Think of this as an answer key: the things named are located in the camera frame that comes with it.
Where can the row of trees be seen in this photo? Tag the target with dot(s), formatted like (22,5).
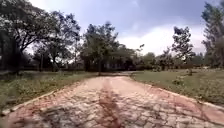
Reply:
(96,50)

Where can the reddish cobblestone path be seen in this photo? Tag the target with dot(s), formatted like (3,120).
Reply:
(133,103)

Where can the small bush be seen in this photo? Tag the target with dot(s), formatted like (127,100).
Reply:
(178,80)

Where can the slender tree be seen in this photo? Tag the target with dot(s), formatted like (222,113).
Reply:
(182,45)

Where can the grass field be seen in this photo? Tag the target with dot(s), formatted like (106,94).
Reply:
(30,85)
(196,83)

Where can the tall tree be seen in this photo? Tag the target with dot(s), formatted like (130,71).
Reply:
(215,33)

